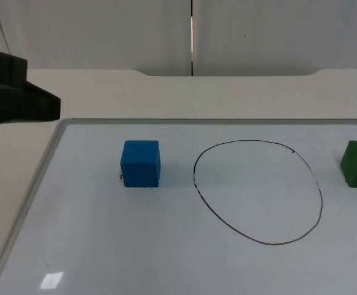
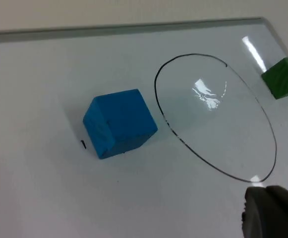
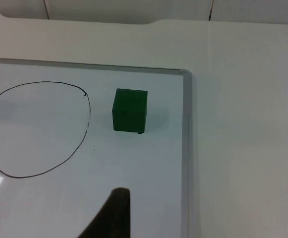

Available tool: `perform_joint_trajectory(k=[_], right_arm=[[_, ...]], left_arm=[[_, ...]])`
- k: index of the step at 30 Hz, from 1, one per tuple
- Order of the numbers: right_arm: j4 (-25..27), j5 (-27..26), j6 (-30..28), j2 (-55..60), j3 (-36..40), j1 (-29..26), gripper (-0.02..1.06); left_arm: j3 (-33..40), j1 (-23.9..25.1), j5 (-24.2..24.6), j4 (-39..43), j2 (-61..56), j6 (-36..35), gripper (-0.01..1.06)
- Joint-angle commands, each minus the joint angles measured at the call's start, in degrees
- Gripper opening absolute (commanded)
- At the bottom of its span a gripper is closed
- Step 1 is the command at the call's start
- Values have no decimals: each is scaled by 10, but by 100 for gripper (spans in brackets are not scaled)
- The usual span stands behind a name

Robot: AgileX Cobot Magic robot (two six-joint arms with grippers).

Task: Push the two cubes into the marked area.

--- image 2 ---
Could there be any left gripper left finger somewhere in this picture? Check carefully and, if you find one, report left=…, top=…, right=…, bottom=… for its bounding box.
left=241, top=187, right=271, bottom=238

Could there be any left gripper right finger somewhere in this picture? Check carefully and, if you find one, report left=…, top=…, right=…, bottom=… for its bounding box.
left=265, top=185, right=288, bottom=238

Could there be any blue cube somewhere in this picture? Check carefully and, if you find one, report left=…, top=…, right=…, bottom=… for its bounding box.
left=82, top=89, right=159, bottom=160

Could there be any green cube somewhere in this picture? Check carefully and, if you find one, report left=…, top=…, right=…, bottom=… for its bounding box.
left=261, top=55, right=288, bottom=100

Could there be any grey-framed whiteboard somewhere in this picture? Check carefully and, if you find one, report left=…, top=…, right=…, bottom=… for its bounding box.
left=0, top=16, right=288, bottom=238

